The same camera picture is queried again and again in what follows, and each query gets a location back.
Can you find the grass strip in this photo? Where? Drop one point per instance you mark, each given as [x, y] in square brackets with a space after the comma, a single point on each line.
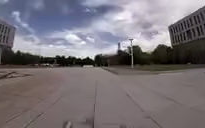
[166, 66]

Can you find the grey concrete slab plaza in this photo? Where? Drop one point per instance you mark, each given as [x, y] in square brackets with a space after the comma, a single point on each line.
[90, 93]

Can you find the row of trees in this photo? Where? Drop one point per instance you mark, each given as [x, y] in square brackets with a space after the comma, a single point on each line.
[156, 55]

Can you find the robot's own part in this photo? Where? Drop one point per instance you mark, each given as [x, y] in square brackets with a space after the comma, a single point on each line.
[68, 125]

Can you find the pale lamp pole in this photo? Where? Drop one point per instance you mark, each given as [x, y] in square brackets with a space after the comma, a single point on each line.
[132, 53]

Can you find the low white block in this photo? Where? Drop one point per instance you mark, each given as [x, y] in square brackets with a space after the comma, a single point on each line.
[87, 66]

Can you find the raised paved platform with kerb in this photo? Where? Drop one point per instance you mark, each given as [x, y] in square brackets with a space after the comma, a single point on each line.
[133, 71]

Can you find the grey multi-storey building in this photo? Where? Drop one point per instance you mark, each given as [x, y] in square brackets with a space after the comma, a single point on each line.
[191, 28]
[1, 33]

